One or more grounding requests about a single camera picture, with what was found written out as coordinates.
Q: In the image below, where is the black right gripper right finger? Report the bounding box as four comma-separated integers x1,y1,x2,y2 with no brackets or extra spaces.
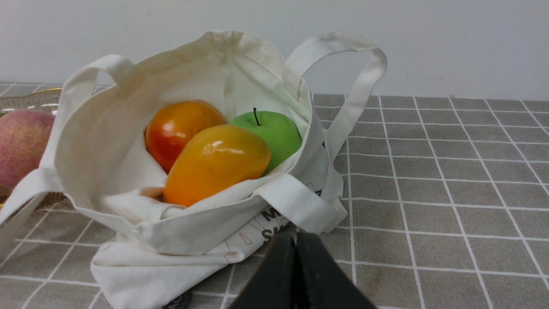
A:
295,232,376,309

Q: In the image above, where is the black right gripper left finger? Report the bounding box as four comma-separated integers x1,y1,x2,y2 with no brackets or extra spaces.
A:
230,233,296,309

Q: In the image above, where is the yellow orange mango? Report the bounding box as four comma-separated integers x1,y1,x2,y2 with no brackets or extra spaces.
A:
163,124,271,207

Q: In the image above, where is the white canvas tote bag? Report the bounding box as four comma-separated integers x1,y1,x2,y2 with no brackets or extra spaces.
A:
1,30,387,309

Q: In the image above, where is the green apple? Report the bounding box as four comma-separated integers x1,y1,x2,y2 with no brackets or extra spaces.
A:
229,107,302,176

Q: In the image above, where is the orange red pear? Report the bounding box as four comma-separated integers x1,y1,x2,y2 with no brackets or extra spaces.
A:
144,100,227,173

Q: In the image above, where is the pink peach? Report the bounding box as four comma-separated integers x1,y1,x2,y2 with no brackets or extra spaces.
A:
0,109,55,189

